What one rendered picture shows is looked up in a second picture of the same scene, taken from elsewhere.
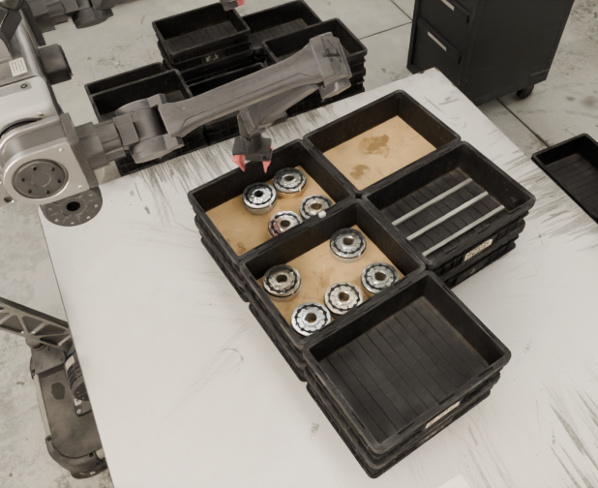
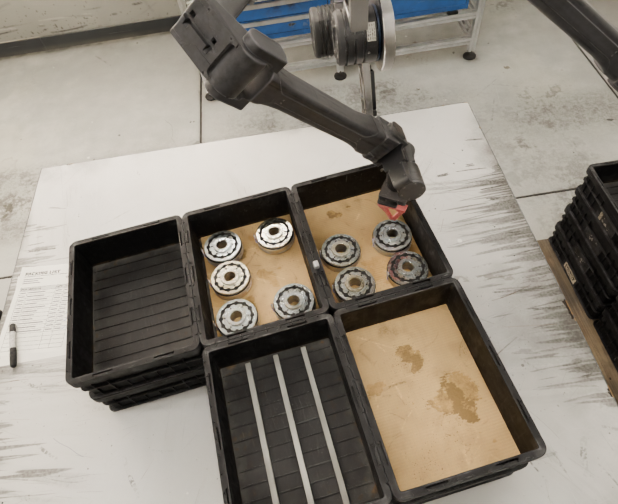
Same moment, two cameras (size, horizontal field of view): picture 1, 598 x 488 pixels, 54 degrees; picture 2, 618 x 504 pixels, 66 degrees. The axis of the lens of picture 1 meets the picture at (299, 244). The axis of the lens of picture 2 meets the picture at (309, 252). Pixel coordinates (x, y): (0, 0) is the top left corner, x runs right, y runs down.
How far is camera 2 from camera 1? 145 cm
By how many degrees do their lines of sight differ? 58
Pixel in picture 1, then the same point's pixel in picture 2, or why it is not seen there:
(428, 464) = not seen: hidden behind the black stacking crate
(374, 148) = (450, 393)
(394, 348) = (167, 311)
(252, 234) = (347, 226)
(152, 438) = (217, 164)
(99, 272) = not seen: hidden behind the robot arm
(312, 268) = (284, 267)
